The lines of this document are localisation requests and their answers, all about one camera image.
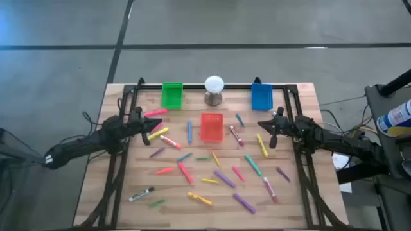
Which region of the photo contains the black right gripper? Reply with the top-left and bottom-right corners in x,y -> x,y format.
258,107 -> 295,149

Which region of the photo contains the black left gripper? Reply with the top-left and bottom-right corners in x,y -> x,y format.
128,107 -> 163,146

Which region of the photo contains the thin purple marker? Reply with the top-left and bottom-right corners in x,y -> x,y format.
149,147 -> 166,159
276,166 -> 292,183

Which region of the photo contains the blue plastic basket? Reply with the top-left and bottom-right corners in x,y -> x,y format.
250,83 -> 274,112

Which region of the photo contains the white marker red cap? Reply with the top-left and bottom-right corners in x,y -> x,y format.
229,125 -> 245,147

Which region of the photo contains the teal highlighter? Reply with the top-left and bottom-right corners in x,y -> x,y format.
245,154 -> 263,176

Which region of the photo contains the pink red highlighter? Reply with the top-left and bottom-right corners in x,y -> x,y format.
177,161 -> 195,185

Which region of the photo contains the purple highlighter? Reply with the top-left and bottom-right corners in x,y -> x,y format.
213,169 -> 237,189
232,192 -> 257,215

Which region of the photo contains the white marker black cap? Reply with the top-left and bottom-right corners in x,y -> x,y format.
128,186 -> 155,203

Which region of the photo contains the green plastic basket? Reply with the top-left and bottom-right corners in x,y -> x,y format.
160,81 -> 184,110

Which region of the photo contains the orange plastic basket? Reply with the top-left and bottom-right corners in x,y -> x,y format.
200,112 -> 225,143

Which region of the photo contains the white light bulb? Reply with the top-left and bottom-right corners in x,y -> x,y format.
204,75 -> 225,107

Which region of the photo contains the white paper sheet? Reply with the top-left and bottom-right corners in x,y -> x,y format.
332,153 -> 353,194

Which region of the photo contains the black flat bar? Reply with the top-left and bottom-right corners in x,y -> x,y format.
335,162 -> 389,185

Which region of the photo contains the grey side table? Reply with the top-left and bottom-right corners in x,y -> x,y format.
364,83 -> 411,231

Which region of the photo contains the white blue spray can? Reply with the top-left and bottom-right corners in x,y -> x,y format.
376,99 -> 411,138

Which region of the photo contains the black pole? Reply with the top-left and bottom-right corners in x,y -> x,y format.
378,69 -> 411,98

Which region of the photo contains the black aluminium table frame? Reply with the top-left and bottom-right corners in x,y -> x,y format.
74,76 -> 347,231

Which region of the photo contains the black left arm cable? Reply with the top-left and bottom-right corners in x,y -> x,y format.
60,110 -> 109,144

